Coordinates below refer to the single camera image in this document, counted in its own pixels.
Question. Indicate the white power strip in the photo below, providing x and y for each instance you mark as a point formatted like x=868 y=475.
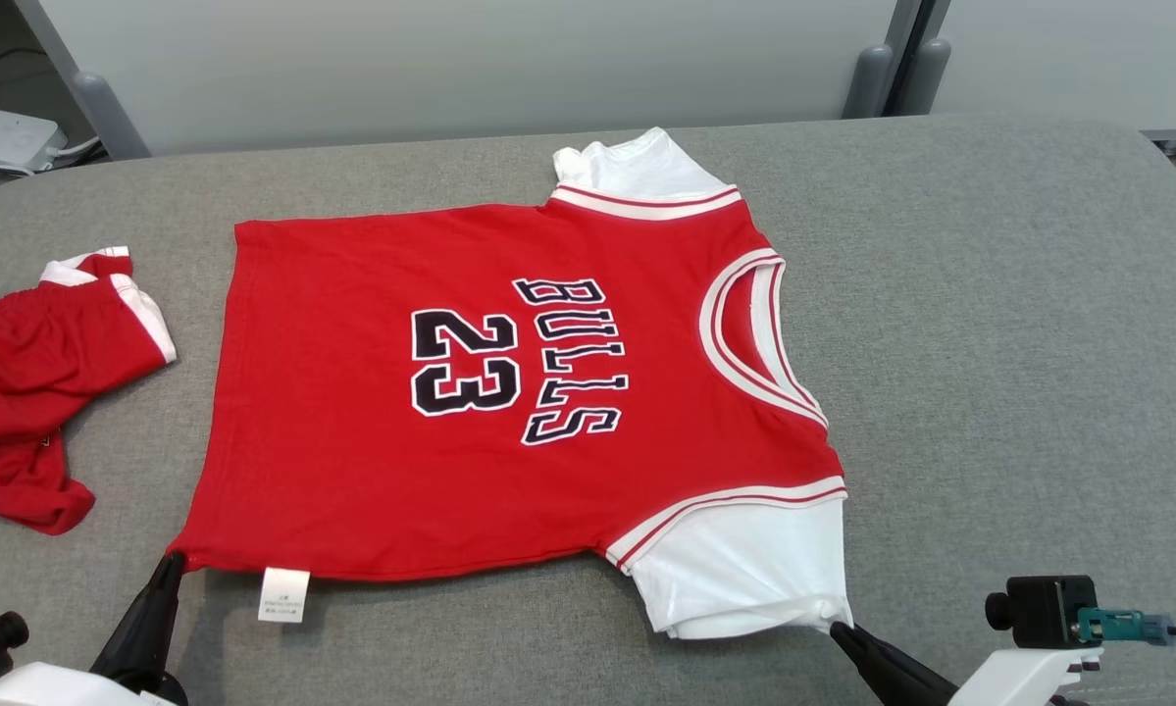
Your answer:
x=9 y=135

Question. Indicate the red Bulls 23 jersey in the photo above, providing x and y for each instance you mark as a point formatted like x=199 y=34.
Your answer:
x=352 y=441

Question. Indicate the wide white partition panel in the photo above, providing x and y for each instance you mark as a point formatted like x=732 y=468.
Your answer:
x=450 y=69

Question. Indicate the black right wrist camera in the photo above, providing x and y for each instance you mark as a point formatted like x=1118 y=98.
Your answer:
x=1044 y=610

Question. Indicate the red shorts with white trim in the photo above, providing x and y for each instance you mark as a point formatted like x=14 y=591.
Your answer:
x=19 y=392

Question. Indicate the white partition panel grey frame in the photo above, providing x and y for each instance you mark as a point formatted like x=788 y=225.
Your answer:
x=1068 y=59

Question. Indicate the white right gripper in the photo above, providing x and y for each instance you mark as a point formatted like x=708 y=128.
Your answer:
x=1019 y=677

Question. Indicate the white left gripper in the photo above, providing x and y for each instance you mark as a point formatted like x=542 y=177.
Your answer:
x=48 y=686

